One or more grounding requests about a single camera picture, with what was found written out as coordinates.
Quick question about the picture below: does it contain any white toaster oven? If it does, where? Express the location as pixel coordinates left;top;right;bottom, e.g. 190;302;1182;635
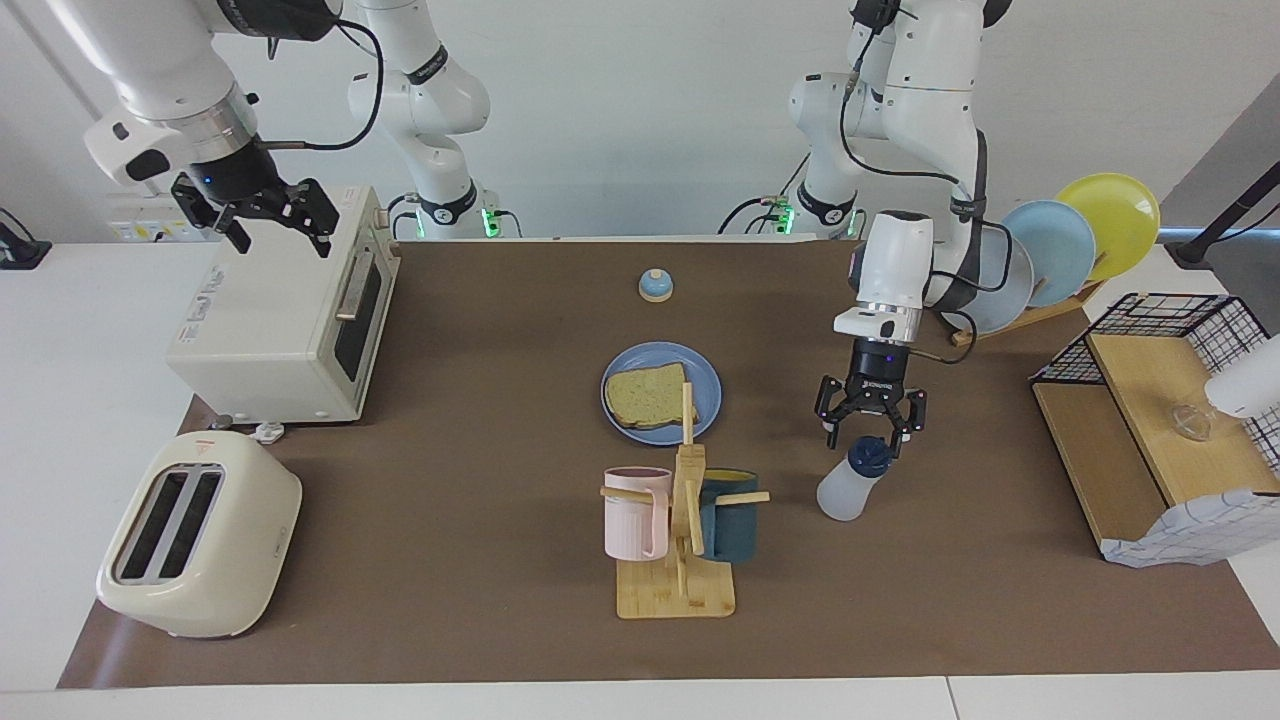
166;185;401;425

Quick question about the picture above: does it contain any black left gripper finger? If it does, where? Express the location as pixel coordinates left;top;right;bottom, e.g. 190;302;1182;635
885;388;927;459
815;375;861;448

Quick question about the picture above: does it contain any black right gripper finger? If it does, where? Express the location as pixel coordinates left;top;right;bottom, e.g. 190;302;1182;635
262;178;339;259
170;176;251;254

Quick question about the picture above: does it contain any wooden shelf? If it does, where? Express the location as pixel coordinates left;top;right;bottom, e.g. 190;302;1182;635
1033;333;1280;561

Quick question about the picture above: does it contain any grey round plate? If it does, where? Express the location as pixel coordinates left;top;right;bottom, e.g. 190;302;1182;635
935;235;1035;334

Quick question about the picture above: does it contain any yellow round plate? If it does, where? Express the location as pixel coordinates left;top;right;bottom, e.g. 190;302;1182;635
1055;173;1161;283

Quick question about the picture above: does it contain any translucent blue-capped seasoning bottle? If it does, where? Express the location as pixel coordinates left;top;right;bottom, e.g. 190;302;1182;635
816;436;893;522

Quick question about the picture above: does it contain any white checked cloth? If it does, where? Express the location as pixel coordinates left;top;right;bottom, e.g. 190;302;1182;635
1103;488;1280;569

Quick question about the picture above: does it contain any cream two-slot toaster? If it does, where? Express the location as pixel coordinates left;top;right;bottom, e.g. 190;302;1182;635
96;431;303;639

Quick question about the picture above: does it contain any pink ribbed mug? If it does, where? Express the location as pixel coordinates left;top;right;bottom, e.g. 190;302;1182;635
604;467;673;561

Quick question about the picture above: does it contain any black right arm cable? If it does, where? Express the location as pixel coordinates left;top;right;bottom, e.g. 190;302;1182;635
250;15;386;153

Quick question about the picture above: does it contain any wooden plate rack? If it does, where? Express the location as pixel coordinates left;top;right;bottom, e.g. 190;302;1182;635
950;280;1106;347

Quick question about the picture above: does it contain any teal mug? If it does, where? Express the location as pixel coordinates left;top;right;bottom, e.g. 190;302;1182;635
697;469;760;563

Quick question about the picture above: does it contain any toasted bread slice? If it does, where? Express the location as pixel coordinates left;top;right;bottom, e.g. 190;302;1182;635
604;362;699;431

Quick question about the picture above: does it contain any black clamp base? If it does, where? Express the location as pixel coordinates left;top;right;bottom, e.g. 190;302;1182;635
0;207;53;271

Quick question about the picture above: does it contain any white wall power strip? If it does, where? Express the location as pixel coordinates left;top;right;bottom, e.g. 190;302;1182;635
105;193;216;243

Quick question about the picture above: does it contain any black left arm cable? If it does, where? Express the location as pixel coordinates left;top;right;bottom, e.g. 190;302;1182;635
838;0;1011;363

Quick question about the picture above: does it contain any light blue round plate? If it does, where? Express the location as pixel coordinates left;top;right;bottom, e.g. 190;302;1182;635
1000;200;1097;309

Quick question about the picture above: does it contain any black wire basket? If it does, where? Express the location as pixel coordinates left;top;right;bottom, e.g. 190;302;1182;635
1030;293;1280;471

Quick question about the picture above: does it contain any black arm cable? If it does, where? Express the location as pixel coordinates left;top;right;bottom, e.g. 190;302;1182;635
250;15;386;153
838;0;1011;363

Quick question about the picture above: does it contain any white cylindrical object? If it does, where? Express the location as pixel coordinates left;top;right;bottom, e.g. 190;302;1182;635
1204;335;1280;419

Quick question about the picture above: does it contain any wooden mug rack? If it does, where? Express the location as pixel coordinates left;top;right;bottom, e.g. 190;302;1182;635
600;383;771;620

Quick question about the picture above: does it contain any brown table mat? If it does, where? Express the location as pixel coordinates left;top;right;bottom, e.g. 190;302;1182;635
57;240;1280;689

